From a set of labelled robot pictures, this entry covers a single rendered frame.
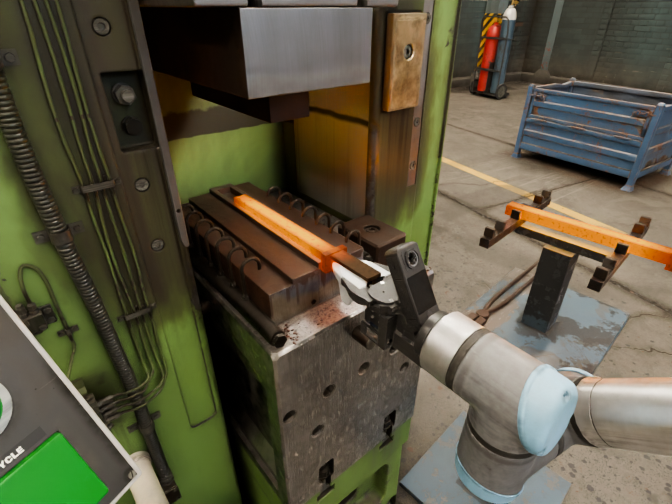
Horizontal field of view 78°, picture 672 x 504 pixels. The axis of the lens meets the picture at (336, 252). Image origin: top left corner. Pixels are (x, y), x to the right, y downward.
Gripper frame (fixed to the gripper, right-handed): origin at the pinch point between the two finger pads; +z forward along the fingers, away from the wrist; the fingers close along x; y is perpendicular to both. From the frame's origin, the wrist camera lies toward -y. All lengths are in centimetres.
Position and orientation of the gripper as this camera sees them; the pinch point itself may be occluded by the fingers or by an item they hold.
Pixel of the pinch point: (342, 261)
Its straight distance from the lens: 67.5
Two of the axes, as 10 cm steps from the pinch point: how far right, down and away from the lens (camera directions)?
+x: 7.7, -3.2, 5.5
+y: -0.2, 8.5, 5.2
